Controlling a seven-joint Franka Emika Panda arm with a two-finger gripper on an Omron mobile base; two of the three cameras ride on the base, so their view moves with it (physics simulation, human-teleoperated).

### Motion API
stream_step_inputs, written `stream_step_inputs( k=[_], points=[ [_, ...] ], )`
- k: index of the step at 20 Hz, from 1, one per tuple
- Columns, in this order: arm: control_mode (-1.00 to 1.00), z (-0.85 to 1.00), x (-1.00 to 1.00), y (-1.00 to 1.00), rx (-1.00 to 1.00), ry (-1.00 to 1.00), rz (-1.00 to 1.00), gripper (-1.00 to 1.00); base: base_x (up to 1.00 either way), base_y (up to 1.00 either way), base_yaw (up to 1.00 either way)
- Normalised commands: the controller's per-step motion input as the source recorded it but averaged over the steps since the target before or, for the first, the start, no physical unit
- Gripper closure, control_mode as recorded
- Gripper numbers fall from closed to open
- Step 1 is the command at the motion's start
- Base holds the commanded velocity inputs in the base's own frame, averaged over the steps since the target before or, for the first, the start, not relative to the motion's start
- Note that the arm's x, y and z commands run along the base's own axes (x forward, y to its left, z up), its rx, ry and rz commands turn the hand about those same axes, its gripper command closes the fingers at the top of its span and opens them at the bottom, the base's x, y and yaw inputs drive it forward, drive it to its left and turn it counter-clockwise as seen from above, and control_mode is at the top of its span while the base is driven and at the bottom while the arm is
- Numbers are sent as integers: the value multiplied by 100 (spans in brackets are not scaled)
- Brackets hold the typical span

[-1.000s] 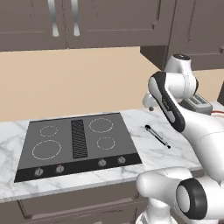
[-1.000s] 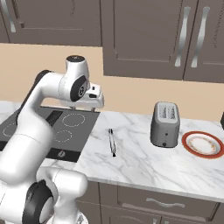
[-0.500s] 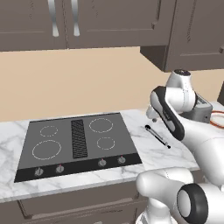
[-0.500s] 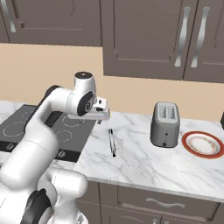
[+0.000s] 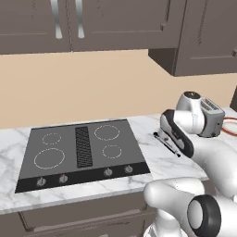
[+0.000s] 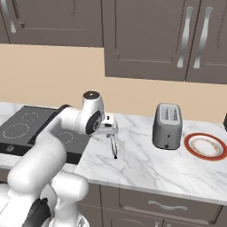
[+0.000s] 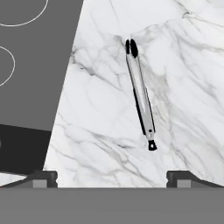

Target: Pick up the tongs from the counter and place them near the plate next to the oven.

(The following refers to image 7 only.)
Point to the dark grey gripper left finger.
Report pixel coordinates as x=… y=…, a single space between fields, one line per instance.
x=43 y=178

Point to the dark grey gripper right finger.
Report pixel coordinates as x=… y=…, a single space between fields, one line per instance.
x=180 y=178

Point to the black oven front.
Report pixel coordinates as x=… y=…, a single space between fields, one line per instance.
x=23 y=150

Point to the silver and black tongs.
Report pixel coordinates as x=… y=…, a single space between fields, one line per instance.
x=141 y=93

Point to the grey hob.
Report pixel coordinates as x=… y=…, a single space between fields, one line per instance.
x=35 y=64

